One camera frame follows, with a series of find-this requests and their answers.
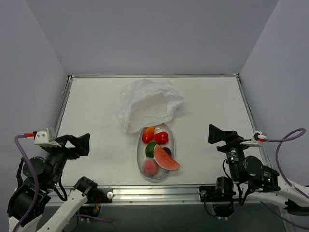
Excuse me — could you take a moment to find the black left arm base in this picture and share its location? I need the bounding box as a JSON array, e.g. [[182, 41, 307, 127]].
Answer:
[[76, 188, 114, 223]]

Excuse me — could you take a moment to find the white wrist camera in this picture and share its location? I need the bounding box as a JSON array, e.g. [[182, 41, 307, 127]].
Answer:
[[24, 128, 61, 148], [240, 130, 267, 148]]

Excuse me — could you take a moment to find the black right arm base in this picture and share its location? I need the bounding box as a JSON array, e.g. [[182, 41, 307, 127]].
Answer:
[[199, 177, 243, 221]]

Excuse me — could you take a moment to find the red orange fake mango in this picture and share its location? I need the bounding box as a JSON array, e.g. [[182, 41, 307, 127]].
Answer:
[[142, 127, 155, 144]]

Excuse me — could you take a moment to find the red fake fruit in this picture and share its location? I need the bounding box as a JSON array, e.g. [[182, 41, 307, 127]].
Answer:
[[154, 131, 169, 144]]

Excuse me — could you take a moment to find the white plastic bag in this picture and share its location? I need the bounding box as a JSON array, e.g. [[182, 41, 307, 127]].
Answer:
[[116, 78, 184, 134]]

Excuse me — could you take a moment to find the pink fake fruit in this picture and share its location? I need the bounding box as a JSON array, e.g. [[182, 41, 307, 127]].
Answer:
[[142, 159, 158, 176]]

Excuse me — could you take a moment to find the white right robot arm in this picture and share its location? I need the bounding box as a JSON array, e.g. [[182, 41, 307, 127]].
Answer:
[[204, 124, 309, 216]]

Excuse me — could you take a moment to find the dark purple fake plum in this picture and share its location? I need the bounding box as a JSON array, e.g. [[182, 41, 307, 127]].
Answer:
[[163, 147, 172, 156]]

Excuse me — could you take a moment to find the white oval plate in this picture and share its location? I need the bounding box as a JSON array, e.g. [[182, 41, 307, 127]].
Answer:
[[136, 124, 175, 180]]

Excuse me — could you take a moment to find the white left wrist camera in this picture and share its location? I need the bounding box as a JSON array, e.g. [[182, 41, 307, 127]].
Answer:
[[24, 128, 61, 148]]

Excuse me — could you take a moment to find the aluminium front rail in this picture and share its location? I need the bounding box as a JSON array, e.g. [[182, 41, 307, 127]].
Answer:
[[55, 182, 288, 206]]

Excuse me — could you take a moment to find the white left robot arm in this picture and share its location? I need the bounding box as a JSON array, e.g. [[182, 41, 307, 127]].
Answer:
[[7, 130, 102, 232]]

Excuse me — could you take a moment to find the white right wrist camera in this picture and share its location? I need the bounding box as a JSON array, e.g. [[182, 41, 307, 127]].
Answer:
[[240, 130, 267, 148]]

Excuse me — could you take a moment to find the fake watermelon slice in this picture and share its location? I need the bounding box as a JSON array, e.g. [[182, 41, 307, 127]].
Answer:
[[153, 145, 180, 171]]

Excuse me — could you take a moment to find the green fake lime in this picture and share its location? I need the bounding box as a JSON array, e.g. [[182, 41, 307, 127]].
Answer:
[[145, 141, 157, 158]]

